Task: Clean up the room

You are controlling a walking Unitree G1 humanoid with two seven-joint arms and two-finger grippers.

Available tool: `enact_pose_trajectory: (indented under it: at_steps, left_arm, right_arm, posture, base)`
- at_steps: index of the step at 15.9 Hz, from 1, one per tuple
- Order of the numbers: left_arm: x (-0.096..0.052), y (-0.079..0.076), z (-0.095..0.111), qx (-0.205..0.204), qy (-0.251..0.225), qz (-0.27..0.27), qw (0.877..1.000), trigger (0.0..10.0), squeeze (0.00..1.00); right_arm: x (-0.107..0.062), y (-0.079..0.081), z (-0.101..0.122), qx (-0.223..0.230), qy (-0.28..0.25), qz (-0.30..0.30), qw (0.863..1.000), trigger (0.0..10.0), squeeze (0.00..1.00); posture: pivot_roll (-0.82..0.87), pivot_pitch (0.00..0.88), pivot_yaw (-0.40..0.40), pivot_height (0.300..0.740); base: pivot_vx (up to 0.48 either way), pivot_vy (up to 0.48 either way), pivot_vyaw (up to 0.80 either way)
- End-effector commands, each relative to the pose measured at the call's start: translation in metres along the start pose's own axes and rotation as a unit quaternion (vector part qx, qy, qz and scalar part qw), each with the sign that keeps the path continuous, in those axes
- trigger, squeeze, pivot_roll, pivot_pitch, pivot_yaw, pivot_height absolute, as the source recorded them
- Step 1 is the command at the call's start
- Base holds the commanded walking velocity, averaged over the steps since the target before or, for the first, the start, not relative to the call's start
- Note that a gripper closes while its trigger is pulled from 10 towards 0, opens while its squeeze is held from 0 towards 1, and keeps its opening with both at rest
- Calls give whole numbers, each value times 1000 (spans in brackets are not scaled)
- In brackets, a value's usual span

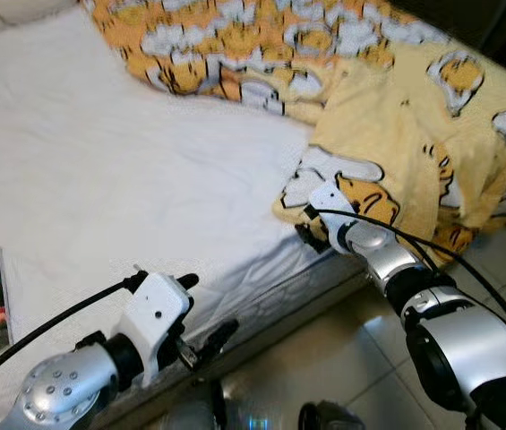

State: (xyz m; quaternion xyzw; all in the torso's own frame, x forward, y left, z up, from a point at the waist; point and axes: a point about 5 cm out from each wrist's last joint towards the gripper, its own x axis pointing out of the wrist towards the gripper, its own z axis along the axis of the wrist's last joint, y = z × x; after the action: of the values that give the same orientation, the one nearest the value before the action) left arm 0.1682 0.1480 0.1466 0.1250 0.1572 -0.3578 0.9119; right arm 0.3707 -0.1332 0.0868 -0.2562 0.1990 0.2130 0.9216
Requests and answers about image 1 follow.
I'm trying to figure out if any yellow cartoon print blanket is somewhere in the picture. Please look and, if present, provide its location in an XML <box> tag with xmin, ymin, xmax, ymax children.
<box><xmin>82</xmin><ymin>0</ymin><xmax>506</xmax><ymax>267</ymax></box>

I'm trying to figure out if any grey left robot leg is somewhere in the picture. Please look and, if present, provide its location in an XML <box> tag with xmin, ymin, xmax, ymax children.
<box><xmin>158</xmin><ymin>381</ymin><xmax>228</xmax><ymax>430</ymax></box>

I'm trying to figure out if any grey robot leg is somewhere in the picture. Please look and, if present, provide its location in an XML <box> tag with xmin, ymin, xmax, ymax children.
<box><xmin>296</xmin><ymin>401</ymin><xmax>366</xmax><ymax>430</ymax></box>
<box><xmin>158</xmin><ymin>381</ymin><xmax>228</xmax><ymax>430</ymax></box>

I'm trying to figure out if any white quilted mattress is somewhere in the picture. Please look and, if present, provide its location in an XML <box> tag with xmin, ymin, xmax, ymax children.
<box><xmin>0</xmin><ymin>0</ymin><xmax>372</xmax><ymax>424</ymax></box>

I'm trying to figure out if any grey right robot leg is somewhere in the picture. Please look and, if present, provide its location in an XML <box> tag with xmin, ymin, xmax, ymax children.
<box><xmin>296</xmin><ymin>401</ymin><xmax>366</xmax><ymax>430</ymax></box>

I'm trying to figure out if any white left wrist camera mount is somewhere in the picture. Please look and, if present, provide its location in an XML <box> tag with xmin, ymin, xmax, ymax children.
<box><xmin>120</xmin><ymin>271</ymin><xmax>193</xmax><ymax>389</ymax></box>

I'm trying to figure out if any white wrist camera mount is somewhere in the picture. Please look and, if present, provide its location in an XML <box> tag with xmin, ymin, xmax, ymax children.
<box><xmin>120</xmin><ymin>271</ymin><xmax>193</xmax><ymax>389</ymax></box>
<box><xmin>306</xmin><ymin>182</ymin><xmax>363</xmax><ymax>257</ymax></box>

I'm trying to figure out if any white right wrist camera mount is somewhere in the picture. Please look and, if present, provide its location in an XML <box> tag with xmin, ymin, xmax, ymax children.
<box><xmin>306</xmin><ymin>182</ymin><xmax>363</xmax><ymax>257</ymax></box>

